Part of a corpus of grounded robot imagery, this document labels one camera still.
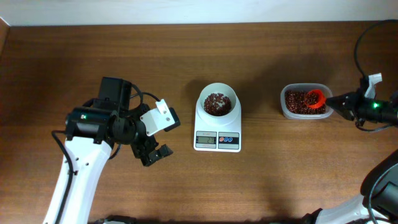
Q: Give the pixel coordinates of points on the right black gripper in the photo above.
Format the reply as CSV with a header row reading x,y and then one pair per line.
x,y
354,104

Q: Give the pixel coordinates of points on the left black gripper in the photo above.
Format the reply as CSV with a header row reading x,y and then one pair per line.
x,y
141,151

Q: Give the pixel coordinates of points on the orange measuring scoop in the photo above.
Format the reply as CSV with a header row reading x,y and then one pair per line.
x,y
314,99

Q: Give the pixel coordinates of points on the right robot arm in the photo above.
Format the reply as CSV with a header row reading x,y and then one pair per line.
x,y
345,163

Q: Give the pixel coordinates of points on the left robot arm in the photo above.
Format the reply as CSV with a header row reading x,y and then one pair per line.
x,y
94,133

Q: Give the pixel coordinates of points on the white digital kitchen scale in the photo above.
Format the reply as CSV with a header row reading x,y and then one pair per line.
x,y
218,133

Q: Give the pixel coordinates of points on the clear plastic container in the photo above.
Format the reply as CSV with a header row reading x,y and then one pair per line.
x,y
305,87

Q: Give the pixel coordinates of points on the red beans in bowl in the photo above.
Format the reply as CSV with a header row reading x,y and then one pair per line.
x,y
217,104

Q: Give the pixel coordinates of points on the white round bowl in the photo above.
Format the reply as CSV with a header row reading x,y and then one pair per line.
x,y
219,88

